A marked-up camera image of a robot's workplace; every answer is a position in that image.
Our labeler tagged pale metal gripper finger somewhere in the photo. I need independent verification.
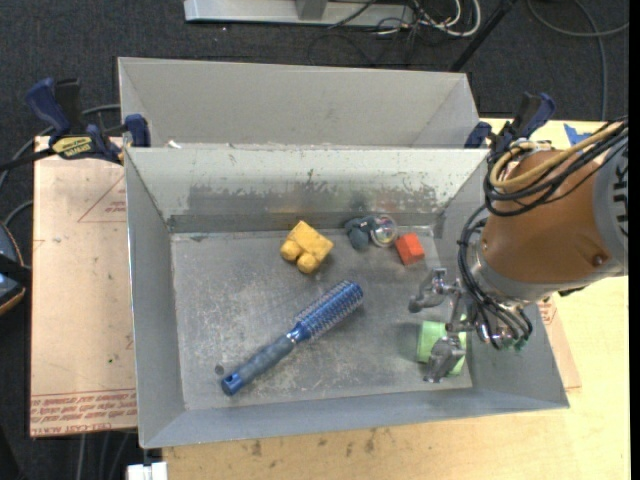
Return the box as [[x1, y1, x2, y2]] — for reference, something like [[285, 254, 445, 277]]
[[423, 334, 468, 385], [408, 266, 449, 315]]

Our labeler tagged red block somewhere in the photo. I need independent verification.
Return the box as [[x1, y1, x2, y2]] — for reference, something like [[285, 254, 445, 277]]
[[394, 232, 427, 268]]

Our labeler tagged clear plastic ball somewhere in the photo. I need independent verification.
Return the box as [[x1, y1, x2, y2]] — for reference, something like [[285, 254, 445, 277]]
[[370, 214, 400, 248]]

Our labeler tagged dark grey toy animal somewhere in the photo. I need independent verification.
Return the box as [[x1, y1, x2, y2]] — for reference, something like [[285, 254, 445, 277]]
[[344, 215, 377, 253]]

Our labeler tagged blue hairbrush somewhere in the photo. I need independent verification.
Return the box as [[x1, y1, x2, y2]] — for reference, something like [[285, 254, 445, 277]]
[[220, 279, 365, 398]]

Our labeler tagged yellow foam toy car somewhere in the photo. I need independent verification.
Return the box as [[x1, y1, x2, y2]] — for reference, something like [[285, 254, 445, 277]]
[[279, 219, 335, 276]]

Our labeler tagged grey metal bin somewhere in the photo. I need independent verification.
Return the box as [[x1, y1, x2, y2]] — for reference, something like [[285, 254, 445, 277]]
[[117, 56, 571, 450]]

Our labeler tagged brown cardboard board, red print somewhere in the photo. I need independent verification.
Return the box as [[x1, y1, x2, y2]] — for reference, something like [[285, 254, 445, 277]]
[[29, 135, 584, 439]]

